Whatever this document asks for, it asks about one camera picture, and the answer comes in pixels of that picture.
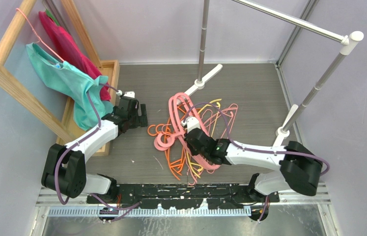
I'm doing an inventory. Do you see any yellow wire hanger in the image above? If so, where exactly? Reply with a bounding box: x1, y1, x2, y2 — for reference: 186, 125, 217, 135
182, 99, 221, 185

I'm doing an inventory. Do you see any thick pink plastic hanger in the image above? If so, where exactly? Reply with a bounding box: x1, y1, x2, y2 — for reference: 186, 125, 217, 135
154, 92, 221, 171

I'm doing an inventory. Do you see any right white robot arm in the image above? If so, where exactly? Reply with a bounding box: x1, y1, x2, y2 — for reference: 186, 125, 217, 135
184, 128, 324, 202

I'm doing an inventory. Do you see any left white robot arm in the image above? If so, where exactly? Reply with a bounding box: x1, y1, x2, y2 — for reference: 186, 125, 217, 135
41, 92, 148, 203

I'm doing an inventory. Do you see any teal mesh shirt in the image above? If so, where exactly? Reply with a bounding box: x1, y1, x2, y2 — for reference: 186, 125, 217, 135
26, 43, 113, 130

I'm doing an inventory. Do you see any magenta shirt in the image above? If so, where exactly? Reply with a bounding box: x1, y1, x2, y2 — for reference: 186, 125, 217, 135
38, 10, 112, 102

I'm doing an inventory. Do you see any pink hanger on wooden rack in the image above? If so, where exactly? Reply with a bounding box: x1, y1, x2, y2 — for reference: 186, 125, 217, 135
16, 8, 64, 62

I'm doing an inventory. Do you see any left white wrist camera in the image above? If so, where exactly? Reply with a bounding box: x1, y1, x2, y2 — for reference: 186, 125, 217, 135
116, 90, 135, 98

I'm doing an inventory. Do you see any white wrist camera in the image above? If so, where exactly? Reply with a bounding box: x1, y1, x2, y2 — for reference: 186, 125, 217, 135
181, 116, 200, 133
116, 90, 135, 98

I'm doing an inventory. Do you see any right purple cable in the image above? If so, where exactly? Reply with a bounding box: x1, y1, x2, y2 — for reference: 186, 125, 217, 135
182, 103, 330, 222

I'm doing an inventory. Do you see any purple cable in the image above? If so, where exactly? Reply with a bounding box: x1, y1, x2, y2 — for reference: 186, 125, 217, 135
182, 103, 330, 222
54, 83, 141, 223

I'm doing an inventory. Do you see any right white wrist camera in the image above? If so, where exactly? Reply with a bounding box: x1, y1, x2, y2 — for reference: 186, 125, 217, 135
181, 116, 200, 133

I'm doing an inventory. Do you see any orange wire hanger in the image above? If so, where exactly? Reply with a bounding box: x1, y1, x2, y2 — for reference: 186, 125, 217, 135
155, 112, 203, 178
147, 117, 190, 181

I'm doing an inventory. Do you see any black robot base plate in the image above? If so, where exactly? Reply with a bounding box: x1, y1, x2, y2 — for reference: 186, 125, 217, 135
86, 183, 280, 220

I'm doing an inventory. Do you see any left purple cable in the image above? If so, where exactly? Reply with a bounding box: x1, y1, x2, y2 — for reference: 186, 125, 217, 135
54, 83, 141, 223

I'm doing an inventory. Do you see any metal clothes rail stand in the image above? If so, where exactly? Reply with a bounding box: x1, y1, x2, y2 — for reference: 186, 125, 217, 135
184, 0, 364, 144

